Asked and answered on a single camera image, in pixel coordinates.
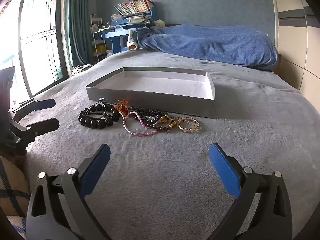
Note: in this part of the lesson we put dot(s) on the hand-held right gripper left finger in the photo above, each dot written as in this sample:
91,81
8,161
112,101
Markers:
96,170

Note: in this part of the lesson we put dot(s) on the teal curtain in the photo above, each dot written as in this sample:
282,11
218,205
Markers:
80,22

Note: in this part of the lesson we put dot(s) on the red bead charm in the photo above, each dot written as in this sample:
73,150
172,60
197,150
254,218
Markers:
122,108

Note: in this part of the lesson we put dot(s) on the plaid clothing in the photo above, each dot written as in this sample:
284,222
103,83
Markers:
10,192

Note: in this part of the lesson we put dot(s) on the white storage rack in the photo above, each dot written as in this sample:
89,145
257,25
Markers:
96,27

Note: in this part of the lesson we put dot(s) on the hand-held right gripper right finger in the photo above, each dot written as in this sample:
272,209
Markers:
225,172

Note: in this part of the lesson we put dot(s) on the window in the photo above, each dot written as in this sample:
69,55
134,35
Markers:
37,42

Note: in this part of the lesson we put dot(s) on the beige wardrobe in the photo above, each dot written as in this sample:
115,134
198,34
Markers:
290,42

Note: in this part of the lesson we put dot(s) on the stack of papers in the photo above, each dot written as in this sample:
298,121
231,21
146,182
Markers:
137,20

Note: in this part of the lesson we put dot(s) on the fleece lined denim garment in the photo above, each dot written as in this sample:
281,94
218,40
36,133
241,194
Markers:
132,40

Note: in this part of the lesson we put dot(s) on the white plush toy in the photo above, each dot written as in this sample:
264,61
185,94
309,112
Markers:
159,24

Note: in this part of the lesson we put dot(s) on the yellow item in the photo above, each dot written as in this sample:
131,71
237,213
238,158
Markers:
100,50

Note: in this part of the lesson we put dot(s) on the shallow grey cardboard box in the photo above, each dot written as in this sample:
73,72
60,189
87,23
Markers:
150,100

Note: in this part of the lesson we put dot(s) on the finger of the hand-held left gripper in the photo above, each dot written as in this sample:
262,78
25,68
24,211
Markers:
47,125
45,104

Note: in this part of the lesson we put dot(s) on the blue pillow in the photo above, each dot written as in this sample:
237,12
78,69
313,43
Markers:
212,45

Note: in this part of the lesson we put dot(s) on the row of books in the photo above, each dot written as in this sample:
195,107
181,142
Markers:
135,6

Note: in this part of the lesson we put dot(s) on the grey bed blanket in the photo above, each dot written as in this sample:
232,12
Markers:
162,180

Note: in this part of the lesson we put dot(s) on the blue shelf with books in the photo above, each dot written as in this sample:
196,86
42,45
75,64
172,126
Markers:
116,36

